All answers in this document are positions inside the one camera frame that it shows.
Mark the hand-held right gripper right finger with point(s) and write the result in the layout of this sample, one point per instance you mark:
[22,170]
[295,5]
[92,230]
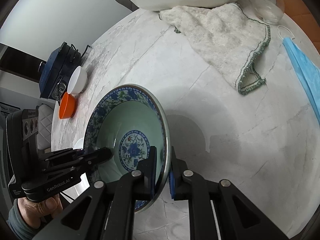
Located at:
[171,182]

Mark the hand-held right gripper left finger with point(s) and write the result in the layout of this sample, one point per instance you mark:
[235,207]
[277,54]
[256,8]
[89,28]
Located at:
[147,170]

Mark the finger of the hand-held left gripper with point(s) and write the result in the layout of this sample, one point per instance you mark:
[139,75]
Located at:
[65,153]
[100,155]

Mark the large white plate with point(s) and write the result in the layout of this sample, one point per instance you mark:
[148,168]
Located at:
[79,143]

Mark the blue patterned ceramic bowl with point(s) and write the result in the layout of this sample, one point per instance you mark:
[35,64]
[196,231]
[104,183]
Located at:
[125,120]

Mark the orange bowl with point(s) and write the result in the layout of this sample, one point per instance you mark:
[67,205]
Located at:
[67,106]

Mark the white bowl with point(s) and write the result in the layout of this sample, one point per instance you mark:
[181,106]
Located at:
[77,80]

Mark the person's left forearm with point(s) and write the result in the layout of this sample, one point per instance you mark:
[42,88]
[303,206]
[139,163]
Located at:
[17,221]

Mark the person's left hand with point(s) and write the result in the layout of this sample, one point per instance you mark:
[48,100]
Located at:
[42,208]

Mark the beige quilted chair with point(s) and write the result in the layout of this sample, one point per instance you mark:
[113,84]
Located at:
[46,120]

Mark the navy electric hot pot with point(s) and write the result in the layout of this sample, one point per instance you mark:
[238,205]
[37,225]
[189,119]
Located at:
[51,67]

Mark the white dish cloth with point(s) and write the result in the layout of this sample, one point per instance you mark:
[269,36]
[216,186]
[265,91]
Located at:
[220,37]

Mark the blue face mask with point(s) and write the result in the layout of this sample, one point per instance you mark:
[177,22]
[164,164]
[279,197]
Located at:
[305,70]

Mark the clear drinking glass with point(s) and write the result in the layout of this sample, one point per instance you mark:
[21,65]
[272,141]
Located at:
[270,10]

